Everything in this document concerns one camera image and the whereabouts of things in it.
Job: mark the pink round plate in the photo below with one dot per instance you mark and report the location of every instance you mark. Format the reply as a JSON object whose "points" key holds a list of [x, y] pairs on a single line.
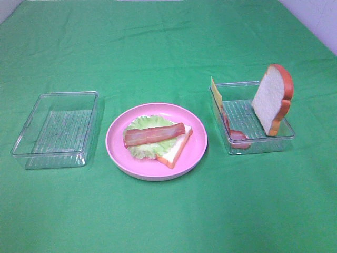
{"points": [[151, 169]]}

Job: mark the bacon strip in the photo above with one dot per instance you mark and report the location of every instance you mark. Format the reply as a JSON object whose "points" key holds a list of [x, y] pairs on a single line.
{"points": [[134, 137], [235, 134]]}

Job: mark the left clear plastic container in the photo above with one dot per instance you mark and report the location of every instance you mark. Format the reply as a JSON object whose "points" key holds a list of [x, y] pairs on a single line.
{"points": [[58, 132]]}

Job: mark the right clear plastic container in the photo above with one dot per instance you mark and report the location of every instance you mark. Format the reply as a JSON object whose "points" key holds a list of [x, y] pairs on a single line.
{"points": [[236, 100]]}

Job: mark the clear plastic container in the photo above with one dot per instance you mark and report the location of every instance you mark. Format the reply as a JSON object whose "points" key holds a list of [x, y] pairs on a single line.
{"points": [[236, 100], [58, 132]]}

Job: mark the green tablecloth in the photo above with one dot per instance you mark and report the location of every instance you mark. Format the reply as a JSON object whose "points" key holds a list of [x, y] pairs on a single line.
{"points": [[141, 52]]}

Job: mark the yellow cheese slice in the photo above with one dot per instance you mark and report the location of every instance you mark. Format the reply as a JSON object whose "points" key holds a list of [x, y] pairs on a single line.
{"points": [[216, 94]]}

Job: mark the toast bread slice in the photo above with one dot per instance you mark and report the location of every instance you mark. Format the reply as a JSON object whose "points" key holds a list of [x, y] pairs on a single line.
{"points": [[169, 159], [273, 98]]}

